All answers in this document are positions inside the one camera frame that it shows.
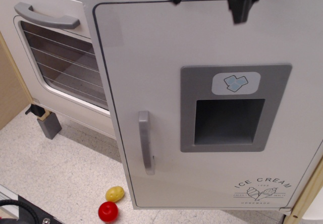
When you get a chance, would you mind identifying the white toy fridge door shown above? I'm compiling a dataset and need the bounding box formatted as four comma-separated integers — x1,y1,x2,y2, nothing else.
82,0,322,213

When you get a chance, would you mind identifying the white toy oven door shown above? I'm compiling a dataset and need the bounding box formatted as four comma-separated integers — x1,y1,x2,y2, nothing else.
1,0,110,121

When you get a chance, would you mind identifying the black clamp on leg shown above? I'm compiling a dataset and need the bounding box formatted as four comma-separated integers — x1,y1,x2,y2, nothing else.
25,104,45,118

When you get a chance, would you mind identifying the grey toy kitchen leg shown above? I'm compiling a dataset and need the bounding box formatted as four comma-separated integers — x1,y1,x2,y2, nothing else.
37,113,62,140

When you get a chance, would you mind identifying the yellow toy potato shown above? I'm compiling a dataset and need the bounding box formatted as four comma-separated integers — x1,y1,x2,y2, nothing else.
105,186,125,202

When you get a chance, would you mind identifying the red toy tomato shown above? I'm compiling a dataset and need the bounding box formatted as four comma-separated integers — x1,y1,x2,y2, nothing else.
98,201,119,222

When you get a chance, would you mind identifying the grey oven door handle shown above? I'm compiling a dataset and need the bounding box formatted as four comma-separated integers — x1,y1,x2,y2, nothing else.
14,2,80,29

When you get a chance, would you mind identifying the grey fridge door handle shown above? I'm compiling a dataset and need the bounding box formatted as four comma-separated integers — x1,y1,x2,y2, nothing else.
138,110,155,176

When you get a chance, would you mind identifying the light wooden side post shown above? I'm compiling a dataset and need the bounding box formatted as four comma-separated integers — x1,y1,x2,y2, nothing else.
283,158,322,224

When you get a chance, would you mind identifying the black cable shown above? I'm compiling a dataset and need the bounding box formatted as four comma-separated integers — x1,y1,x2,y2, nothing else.
0,199,38,224

